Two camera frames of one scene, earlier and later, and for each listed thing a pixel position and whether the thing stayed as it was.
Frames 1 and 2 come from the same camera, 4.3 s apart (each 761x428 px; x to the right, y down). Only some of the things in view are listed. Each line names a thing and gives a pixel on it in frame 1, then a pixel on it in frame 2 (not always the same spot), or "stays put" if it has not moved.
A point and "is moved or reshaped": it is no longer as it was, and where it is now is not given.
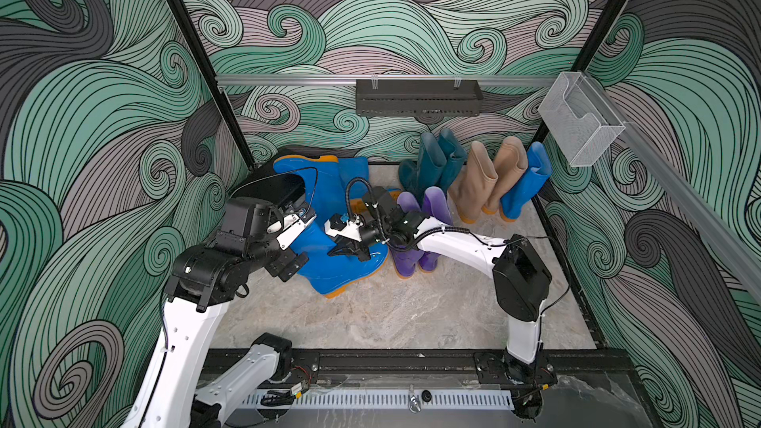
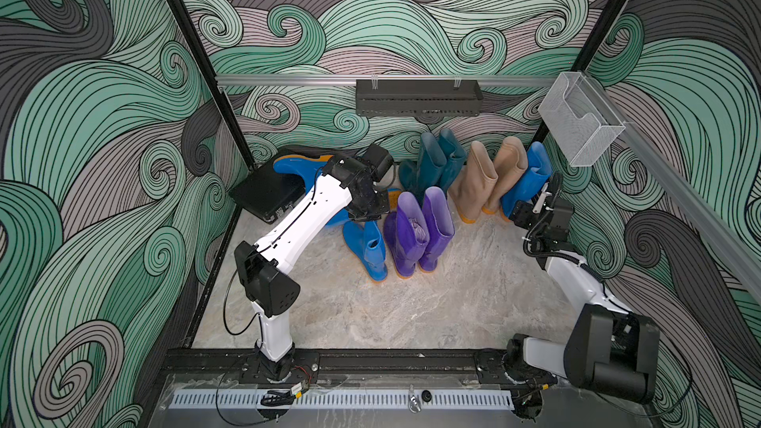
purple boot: (403, 261) stays put
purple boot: (435, 207) stays put
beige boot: (510, 163) stays put
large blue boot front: (330, 274) is moved or reshaped
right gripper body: (371, 235) -> (524, 218)
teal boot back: (427, 171) stays put
